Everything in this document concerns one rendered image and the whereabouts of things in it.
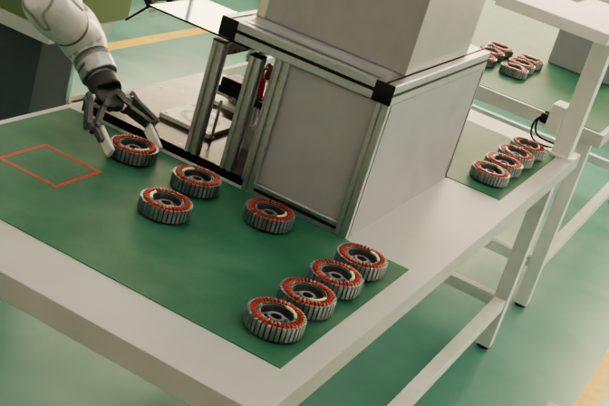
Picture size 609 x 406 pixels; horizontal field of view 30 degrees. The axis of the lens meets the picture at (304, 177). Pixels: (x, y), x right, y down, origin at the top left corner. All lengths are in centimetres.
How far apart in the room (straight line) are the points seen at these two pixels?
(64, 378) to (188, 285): 109
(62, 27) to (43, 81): 100
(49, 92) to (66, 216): 140
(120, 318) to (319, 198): 72
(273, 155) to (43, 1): 61
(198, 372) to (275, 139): 83
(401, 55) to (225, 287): 69
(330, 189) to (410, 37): 38
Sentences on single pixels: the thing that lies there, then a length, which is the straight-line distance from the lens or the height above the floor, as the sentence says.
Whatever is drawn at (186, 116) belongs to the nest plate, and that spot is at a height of 78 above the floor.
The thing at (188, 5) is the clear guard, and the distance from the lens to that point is 279.
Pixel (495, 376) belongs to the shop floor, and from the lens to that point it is 387.
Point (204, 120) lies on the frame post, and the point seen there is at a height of 86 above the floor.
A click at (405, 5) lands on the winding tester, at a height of 126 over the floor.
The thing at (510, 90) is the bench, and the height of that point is 75.
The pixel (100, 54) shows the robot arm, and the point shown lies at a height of 93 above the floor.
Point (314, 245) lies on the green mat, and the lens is 245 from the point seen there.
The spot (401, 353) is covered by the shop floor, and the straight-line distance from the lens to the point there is 378.
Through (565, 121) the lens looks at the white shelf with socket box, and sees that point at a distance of 368.
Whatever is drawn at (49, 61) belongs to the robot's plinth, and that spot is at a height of 61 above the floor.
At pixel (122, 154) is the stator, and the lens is 258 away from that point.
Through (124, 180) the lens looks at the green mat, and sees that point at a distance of 250.
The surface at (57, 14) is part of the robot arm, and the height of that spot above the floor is 102.
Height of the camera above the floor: 173
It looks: 20 degrees down
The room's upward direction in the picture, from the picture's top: 17 degrees clockwise
